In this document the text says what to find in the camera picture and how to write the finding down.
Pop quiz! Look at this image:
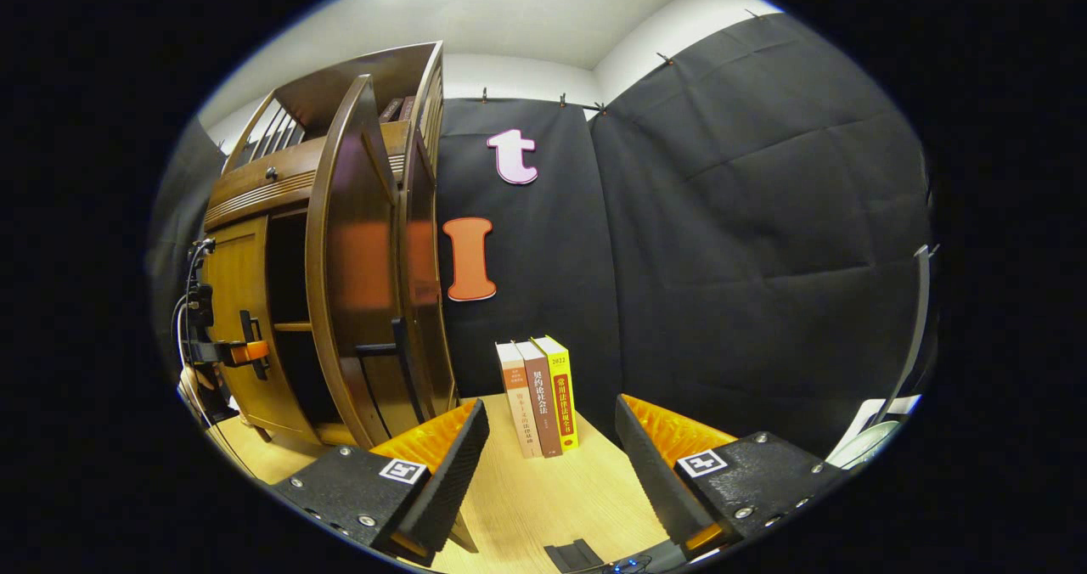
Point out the black backdrop cloth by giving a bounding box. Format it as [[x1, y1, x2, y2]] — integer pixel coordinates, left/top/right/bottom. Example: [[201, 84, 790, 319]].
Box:
[[149, 12, 935, 456]]

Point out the wooden drawer with black knob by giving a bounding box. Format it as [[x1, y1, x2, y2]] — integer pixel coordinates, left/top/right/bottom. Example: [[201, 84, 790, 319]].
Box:
[[204, 120, 413, 234]]

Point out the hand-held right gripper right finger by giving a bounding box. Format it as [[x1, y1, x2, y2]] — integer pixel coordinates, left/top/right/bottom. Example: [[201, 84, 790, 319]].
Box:
[[614, 393, 850, 560]]

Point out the wooden double-door shoe cabinet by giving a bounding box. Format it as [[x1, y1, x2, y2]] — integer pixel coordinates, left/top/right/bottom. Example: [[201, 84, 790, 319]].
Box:
[[200, 41, 464, 452]]

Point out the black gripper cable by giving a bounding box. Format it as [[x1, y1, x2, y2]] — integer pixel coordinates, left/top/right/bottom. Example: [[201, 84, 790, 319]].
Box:
[[172, 241, 256, 477]]

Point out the yellow book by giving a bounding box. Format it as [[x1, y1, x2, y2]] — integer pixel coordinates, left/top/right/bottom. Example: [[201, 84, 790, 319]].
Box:
[[532, 335, 581, 453]]

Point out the wooden shoe cabinet door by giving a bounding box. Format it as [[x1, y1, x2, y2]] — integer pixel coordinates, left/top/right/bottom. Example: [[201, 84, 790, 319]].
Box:
[[304, 75, 427, 450], [202, 215, 322, 444]]

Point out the brown standing book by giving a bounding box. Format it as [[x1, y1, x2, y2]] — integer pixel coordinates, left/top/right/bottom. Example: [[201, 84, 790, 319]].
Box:
[[515, 340, 564, 459]]

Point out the white grey curved object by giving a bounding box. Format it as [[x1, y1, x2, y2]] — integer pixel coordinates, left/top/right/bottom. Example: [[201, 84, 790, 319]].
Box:
[[828, 243, 940, 470]]

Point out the tan orange book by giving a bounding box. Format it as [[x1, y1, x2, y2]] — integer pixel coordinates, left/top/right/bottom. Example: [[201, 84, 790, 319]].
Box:
[[496, 341, 544, 460]]

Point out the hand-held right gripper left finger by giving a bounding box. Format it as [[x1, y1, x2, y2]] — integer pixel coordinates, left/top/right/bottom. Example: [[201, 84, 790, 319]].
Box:
[[270, 397, 492, 568]]

